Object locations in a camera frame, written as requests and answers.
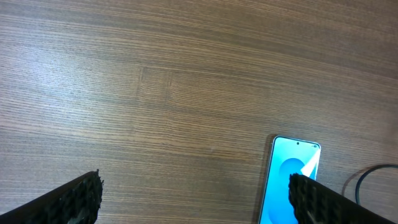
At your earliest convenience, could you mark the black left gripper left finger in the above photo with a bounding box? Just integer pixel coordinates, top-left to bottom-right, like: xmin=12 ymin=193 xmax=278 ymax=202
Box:
xmin=1 ymin=170 xmax=103 ymax=224

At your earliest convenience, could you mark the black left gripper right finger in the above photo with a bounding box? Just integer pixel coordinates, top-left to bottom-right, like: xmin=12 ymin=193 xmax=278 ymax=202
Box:
xmin=289 ymin=174 xmax=394 ymax=224

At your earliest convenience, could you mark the black USB charging cable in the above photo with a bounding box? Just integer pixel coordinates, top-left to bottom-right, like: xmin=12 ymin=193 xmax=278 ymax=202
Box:
xmin=354 ymin=164 xmax=398 ymax=205

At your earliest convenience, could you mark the blue Galaxy smartphone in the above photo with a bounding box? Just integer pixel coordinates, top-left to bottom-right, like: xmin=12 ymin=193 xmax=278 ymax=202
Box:
xmin=257 ymin=136 xmax=321 ymax=224

